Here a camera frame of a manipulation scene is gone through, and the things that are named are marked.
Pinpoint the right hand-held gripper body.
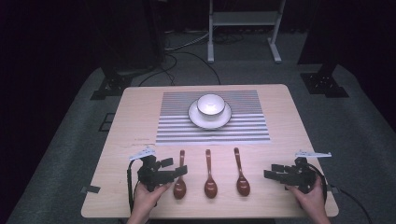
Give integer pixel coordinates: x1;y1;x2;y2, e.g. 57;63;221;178
279;149;332;194

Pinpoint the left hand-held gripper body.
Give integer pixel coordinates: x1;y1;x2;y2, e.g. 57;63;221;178
128;146;176;193

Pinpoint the dark red spoon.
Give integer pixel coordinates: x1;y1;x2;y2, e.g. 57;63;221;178
204;148;219;200
173;149;188;201
233;147;251;198

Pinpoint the person's left hand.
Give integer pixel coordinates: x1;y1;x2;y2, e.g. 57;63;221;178
133;181;173;217

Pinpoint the person's right hand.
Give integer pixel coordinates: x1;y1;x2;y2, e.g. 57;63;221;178
286;176;327;217

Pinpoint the grey striped placemat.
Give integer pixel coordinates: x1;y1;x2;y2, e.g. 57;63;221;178
155;90;272;147

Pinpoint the white plate with dark rim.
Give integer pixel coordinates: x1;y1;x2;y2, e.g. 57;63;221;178
187;99;233;131

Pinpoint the white bowl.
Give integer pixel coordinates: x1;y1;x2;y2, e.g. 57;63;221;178
196;93;226;119

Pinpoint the black stand base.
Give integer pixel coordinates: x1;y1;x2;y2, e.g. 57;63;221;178
299;63;350;99
90;66;134;101

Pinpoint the white metal stand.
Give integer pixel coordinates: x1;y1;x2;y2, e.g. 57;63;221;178
206;0;287;64

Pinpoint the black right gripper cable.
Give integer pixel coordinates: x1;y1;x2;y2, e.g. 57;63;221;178
306;162;374;224

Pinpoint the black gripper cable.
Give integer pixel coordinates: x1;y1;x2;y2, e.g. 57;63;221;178
306;162;374;224
126;160;141;216

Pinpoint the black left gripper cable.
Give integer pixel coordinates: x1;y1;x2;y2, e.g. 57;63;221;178
126;160;141;216

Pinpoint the black square floor frame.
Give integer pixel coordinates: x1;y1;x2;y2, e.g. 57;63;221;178
98;112;117;133

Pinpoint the black floor cable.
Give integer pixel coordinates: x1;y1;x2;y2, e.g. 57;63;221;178
138;50;222;87

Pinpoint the grey floor cable bundle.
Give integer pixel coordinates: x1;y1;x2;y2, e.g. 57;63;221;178
164;29;213;52

